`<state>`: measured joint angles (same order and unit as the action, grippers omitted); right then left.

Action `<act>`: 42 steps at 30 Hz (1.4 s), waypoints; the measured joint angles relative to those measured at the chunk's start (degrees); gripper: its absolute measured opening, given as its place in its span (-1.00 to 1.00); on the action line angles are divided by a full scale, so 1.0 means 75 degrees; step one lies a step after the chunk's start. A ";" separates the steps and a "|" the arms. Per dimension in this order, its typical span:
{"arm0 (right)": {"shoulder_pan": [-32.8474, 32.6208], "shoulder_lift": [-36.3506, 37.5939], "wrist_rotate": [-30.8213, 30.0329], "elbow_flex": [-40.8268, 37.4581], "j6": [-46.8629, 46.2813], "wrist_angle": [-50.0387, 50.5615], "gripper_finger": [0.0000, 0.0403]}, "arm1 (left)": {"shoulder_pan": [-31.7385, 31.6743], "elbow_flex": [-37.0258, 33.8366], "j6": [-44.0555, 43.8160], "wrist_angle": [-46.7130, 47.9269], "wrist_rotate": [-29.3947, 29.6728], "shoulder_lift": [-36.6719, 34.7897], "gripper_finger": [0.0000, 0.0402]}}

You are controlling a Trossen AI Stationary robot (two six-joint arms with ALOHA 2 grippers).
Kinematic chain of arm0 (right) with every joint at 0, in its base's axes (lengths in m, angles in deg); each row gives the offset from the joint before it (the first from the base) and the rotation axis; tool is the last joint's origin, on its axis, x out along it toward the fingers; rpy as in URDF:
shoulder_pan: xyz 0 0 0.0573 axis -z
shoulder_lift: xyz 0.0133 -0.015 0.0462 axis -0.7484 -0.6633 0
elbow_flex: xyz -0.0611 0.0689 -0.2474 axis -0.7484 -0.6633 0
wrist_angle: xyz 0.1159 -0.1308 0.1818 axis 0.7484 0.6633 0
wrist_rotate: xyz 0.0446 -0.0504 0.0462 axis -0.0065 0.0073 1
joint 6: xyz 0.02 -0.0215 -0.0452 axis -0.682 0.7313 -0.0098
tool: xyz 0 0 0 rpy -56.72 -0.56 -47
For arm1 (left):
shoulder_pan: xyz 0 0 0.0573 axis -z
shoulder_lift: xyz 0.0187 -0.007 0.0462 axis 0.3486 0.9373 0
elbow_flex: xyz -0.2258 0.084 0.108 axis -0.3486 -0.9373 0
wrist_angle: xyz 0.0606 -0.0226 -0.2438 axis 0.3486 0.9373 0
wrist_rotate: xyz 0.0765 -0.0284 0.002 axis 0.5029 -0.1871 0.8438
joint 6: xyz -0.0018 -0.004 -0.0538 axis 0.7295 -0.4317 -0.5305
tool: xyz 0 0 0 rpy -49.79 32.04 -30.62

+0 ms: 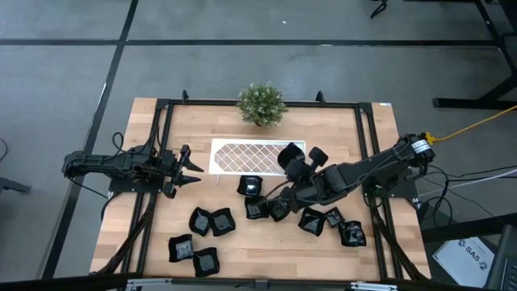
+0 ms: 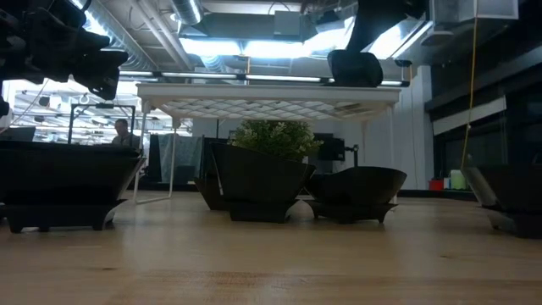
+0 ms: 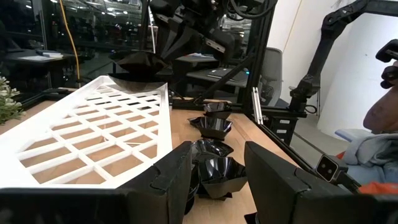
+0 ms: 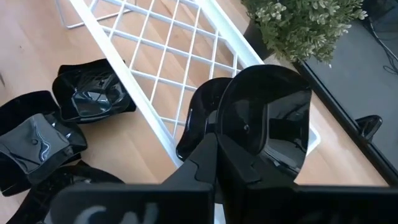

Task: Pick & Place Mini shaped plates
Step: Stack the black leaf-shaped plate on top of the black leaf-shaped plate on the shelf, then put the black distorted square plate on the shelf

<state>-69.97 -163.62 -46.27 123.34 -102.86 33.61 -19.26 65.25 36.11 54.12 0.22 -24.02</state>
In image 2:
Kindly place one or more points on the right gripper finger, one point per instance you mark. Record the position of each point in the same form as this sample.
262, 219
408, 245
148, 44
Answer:
374, 25

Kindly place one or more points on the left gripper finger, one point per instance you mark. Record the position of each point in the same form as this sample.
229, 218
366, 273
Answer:
103, 72

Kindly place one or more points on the glossy black mini plate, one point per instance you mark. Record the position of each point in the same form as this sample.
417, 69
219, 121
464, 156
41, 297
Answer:
355, 70
209, 192
355, 190

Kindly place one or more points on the wavy-edged black mini plate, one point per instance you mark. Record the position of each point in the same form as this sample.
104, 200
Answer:
63, 178
516, 190

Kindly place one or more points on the flat-rimmed square black plate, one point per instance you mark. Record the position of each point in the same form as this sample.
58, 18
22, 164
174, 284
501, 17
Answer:
262, 182

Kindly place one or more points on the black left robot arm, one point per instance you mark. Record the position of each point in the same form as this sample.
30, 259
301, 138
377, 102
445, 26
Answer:
12, 42

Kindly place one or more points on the person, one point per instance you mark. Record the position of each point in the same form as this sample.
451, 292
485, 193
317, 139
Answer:
125, 137

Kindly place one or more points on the long ceiling light fixture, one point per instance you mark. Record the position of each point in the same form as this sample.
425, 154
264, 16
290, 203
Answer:
203, 75

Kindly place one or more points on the black computer monitor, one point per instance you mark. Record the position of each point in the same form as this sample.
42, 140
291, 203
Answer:
17, 134

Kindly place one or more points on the grey partition panel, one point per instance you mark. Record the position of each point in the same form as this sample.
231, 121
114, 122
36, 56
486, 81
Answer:
178, 156

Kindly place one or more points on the black monitor on stand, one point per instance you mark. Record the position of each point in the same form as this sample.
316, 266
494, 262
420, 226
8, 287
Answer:
332, 149

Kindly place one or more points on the green potted plant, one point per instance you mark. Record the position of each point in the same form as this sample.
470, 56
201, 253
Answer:
275, 137

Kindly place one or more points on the red container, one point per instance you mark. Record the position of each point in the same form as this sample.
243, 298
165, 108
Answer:
436, 185

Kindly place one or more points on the pale green jar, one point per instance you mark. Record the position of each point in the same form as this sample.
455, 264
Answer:
457, 180

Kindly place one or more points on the black metal stand frame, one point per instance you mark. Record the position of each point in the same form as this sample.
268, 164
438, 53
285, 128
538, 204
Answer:
101, 106

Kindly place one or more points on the black aluminium table frame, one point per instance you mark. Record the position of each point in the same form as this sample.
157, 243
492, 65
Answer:
423, 194

